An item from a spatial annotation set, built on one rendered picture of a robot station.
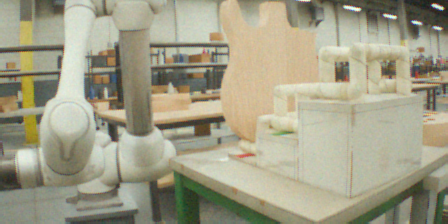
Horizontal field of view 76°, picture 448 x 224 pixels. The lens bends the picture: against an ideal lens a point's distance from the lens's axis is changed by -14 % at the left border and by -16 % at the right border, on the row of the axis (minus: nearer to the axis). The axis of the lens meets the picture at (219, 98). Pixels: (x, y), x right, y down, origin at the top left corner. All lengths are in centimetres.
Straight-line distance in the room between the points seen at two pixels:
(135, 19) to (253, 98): 44
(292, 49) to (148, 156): 62
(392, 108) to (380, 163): 11
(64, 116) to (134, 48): 54
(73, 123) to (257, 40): 53
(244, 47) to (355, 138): 41
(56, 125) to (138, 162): 66
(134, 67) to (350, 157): 75
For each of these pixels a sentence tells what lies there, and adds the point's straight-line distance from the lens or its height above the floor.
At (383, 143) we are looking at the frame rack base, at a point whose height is 102.
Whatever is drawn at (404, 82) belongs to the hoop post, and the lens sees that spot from 77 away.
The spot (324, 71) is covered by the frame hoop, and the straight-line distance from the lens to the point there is 69.
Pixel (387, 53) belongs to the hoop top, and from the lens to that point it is 71.
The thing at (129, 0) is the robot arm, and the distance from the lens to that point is 105.
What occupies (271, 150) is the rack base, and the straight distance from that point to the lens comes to 79.
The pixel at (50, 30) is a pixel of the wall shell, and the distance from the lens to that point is 1171.
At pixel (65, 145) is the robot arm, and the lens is 61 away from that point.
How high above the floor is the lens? 116
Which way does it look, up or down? 4 degrees down
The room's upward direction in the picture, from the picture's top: 3 degrees counter-clockwise
